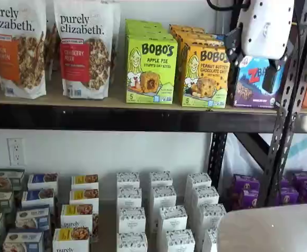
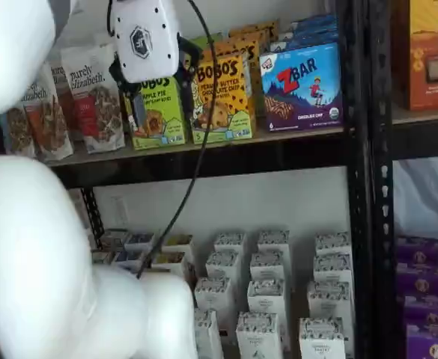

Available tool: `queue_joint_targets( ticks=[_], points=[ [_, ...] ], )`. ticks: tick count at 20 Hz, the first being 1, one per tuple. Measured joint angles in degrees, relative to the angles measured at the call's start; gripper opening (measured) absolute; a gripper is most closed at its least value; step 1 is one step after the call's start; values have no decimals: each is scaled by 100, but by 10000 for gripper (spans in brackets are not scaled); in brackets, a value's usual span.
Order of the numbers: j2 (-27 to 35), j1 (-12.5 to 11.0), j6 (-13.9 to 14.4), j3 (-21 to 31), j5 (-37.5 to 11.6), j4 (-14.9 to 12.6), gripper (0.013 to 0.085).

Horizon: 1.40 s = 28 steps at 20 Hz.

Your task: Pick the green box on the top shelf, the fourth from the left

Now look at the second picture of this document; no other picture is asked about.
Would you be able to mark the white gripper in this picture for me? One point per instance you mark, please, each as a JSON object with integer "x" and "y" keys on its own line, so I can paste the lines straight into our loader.
{"x": 145, "y": 41}

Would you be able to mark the green Bobo's apple pie box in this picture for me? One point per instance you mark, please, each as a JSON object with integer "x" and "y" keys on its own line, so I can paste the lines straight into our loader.
{"x": 218, "y": 42}
{"x": 162, "y": 119}

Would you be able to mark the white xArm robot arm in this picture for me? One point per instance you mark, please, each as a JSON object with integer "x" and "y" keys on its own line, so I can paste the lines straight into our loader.
{"x": 35, "y": 243}

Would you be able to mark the red white granola cereal box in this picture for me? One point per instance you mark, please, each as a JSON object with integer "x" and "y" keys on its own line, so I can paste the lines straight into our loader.
{"x": 95, "y": 112}

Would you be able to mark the yellow Bobo's peanut butter box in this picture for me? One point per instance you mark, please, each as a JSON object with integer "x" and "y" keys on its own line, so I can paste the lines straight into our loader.
{"x": 252, "y": 37}
{"x": 256, "y": 26}
{"x": 241, "y": 50}
{"x": 230, "y": 112}

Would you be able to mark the black metal shelf rack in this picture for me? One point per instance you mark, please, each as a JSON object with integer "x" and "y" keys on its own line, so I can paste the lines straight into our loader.
{"x": 241, "y": 161}

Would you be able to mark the blue Zbar snack box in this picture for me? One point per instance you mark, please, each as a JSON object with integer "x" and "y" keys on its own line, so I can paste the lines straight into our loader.
{"x": 301, "y": 93}
{"x": 312, "y": 20}
{"x": 304, "y": 39}
{"x": 308, "y": 30}

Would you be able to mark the beige snack shelf board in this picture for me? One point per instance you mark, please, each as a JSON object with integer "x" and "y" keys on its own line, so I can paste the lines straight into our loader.
{"x": 301, "y": 135}

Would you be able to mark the blue cereal box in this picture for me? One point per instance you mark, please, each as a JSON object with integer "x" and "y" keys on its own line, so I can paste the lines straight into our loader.
{"x": 139, "y": 242}
{"x": 129, "y": 260}

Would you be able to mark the green cereal box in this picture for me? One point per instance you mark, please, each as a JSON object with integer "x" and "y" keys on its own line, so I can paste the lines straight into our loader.
{"x": 102, "y": 258}
{"x": 114, "y": 239}

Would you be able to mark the yellow cereal box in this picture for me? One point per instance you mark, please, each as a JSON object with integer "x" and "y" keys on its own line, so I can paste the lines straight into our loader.
{"x": 177, "y": 245}
{"x": 170, "y": 263}

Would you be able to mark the black neighbouring shelf rack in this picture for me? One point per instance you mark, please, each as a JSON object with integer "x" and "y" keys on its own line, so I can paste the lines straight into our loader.
{"x": 381, "y": 149}

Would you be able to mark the orange snack box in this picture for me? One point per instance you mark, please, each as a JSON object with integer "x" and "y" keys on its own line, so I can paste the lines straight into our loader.
{"x": 428, "y": 56}

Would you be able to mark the beige neighbouring shelf board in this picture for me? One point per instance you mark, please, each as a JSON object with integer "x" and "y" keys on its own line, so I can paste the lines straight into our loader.
{"x": 428, "y": 116}

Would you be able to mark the purple snack box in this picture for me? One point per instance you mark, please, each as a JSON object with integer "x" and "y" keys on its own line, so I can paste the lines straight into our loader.
{"x": 432, "y": 318}
{"x": 432, "y": 348}
{"x": 422, "y": 284}
{"x": 421, "y": 254}

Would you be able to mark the purely elizabeth granola bag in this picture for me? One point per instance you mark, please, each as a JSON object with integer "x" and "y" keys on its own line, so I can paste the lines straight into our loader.
{"x": 63, "y": 93}

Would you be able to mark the orange label granola bag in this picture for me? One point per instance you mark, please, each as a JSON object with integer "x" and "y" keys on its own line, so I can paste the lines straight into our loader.
{"x": 50, "y": 127}

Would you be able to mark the blue label granola bag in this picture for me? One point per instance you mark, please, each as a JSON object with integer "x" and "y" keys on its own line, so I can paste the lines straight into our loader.
{"x": 16, "y": 134}

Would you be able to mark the white organic pantry carton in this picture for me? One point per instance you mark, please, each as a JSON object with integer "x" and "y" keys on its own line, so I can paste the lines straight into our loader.
{"x": 273, "y": 241}
{"x": 222, "y": 265}
{"x": 265, "y": 299}
{"x": 321, "y": 342}
{"x": 332, "y": 267}
{"x": 267, "y": 265}
{"x": 332, "y": 243}
{"x": 208, "y": 336}
{"x": 230, "y": 243}
{"x": 329, "y": 303}
{"x": 258, "y": 340}
{"x": 213, "y": 303}

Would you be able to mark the white patterned cartons group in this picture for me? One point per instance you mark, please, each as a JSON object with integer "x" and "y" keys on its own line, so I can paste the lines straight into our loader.
{"x": 299, "y": 299}

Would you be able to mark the white plastic sheet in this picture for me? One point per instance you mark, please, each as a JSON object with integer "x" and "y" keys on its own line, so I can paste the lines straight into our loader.
{"x": 424, "y": 194}

